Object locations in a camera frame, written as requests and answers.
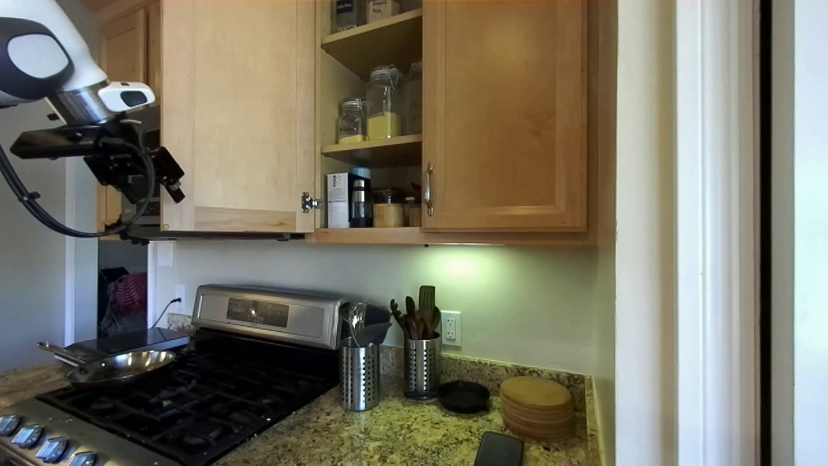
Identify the small glass jar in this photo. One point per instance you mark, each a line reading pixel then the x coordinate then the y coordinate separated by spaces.
pixel 349 120

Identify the small black round dish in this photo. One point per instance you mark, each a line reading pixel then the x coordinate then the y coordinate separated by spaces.
pixel 463 397

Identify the metal ladle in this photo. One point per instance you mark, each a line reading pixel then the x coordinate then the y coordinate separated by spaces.
pixel 353 322

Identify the white door frame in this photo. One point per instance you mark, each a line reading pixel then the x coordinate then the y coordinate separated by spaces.
pixel 715 234

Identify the pantry container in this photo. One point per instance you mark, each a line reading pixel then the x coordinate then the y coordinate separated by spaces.
pixel 345 15

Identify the perforated steel utensil holder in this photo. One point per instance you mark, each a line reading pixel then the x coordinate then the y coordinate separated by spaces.
pixel 359 380
pixel 423 367

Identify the tall glass jar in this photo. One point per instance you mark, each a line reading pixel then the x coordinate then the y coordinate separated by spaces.
pixel 412 100

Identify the black slotted turner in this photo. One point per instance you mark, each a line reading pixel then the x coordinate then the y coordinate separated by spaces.
pixel 375 326

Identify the silver stove knob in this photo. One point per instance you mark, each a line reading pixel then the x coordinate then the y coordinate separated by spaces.
pixel 8 425
pixel 26 436
pixel 83 459
pixel 53 450

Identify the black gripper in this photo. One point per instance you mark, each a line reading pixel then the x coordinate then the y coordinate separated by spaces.
pixel 119 164

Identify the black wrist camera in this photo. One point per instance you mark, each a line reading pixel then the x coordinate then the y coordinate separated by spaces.
pixel 53 143

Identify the white wall outlet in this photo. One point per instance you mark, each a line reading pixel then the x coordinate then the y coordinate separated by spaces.
pixel 450 327

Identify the steel frying pan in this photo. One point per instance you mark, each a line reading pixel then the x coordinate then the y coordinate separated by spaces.
pixel 119 364

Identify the wooden cabinet door with hinge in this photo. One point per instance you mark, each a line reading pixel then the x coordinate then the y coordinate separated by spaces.
pixel 235 113

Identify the white carton box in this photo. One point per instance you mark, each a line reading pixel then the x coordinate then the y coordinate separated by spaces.
pixel 337 200

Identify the glass jar with yellow contents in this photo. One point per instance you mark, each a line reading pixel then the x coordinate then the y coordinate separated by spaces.
pixel 384 107

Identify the wooden wall cabinet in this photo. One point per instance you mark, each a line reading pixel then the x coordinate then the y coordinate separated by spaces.
pixel 603 130

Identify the stack of cork trivets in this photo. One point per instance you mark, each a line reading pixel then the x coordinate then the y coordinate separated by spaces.
pixel 537 406

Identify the small spice jar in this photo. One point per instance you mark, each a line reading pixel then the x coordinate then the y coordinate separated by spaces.
pixel 389 212
pixel 412 212

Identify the wooden spatula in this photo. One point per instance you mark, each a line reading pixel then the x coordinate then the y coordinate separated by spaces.
pixel 428 310

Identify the black canister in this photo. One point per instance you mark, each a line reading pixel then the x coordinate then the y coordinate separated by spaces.
pixel 359 197

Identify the stainless steel gas stove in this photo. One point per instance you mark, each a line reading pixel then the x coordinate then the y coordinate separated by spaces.
pixel 259 314

